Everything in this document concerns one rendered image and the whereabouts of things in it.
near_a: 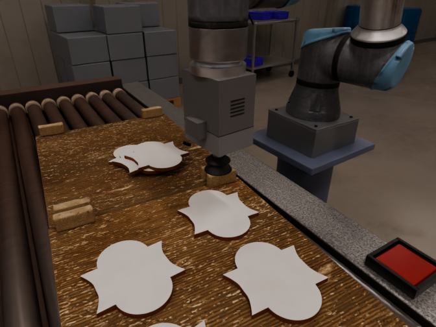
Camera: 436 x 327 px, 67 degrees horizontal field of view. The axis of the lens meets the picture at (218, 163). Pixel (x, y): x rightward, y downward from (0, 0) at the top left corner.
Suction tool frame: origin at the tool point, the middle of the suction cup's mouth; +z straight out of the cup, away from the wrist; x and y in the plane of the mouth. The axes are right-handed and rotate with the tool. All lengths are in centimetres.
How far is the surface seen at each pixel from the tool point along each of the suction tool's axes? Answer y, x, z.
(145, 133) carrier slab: -38.6, 6.3, 8.9
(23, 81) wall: -389, 28, 71
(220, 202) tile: -1.8, 1.9, 8.1
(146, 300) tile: 8.8, -17.7, 8.1
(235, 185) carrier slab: -5.2, 8.3, 8.9
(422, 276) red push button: 27.0, 14.1, 9.6
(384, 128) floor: -107, 295, 103
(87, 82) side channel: -93, 10, 8
